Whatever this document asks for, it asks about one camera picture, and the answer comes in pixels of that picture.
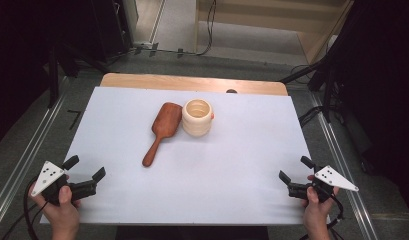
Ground black cabinet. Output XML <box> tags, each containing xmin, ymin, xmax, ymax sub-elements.
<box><xmin>55</xmin><ymin>0</ymin><xmax>135</xmax><ymax>64</ymax></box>

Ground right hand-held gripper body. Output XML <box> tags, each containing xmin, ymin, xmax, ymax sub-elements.
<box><xmin>287</xmin><ymin>165</ymin><xmax>360</xmax><ymax>203</ymax></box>

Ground cream ribbed cup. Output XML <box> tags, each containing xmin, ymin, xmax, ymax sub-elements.
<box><xmin>181</xmin><ymin>98</ymin><xmax>215</xmax><ymax>138</ymax></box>

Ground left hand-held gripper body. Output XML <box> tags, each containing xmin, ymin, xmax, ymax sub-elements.
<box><xmin>31</xmin><ymin>160</ymin><xmax>98</xmax><ymax>206</ymax></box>

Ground black floor cables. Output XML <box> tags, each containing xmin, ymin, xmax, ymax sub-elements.
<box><xmin>297</xmin><ymin>105</ymin><xmax>324</xmax><ymax>128</ymax></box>

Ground right hand-held gripper cable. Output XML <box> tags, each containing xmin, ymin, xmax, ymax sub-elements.
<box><xmin>299</xmin><ymin>193</ymin><xmax>346</xmax><ymax>240</ymax></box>

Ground hanging black cable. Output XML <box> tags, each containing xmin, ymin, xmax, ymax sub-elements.
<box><xmin>195</xmin><ymin>0</ymin><xmax>217</xmax><ymax>57</ymax></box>

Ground black metal stand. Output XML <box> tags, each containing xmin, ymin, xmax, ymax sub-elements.
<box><xmin>280</xmin><ymin>49</ymin><xmax>338</xmax><ymax>124</ymax></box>
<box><xmin>46</xmin><ymin>43</ymin><xmax>110</xmax><ymax>109</ymax></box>

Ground person's right hand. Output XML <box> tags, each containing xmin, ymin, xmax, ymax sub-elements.
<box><xmin>301</xmin><ymin>174</ymin><xmax>340</xmax><ymax>232</ymax></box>

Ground brown wooden hairbrush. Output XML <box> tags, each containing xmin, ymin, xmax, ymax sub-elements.
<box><xmin>141</xmin><ymin>102</ymin><xmax>184</xmax><ymax>168</ymax></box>

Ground light wooden shelf unit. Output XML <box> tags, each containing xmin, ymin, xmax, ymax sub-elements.
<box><xmin>194</xmin><ymin>0</ymin><xmax>355</xmax><ymax>65</ymax></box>

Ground white board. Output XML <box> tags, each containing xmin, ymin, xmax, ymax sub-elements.
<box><xmin>40</xmin><ymin>86</ymin><xmax>331</xmax><ymax>226</ymax></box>

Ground left hand-held gripper cable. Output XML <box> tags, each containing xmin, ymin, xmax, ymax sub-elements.
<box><xmin>1</xmin><ymin>178</ymin><xmax>50</xmax><ymax>240</ymax></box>

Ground person's left hand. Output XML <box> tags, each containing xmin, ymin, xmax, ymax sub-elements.
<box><xmin>28</xmin><ymin>181</ymin><xmax>82</xmax><ymax>235</ymax></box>

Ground metal floor rail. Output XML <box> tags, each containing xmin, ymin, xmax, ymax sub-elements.
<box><xmin>307</xmin><ymin>91</ymin><xmax>380</xmax><ymax>240</ymax></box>
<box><xmin>0</xmin><ymin>76</ymin><xmax>72</xmax><ymax>231</ymax></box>

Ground hand-held gripper cable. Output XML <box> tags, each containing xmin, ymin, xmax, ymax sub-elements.
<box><xmin>299</xmin><ymin>193</ymin><xmax>346</xmax><ymax>240</ymax></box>
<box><xmin>1</xmin><ymin>178</ymin><xmax>50</xmax><ymax>240</ymax></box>

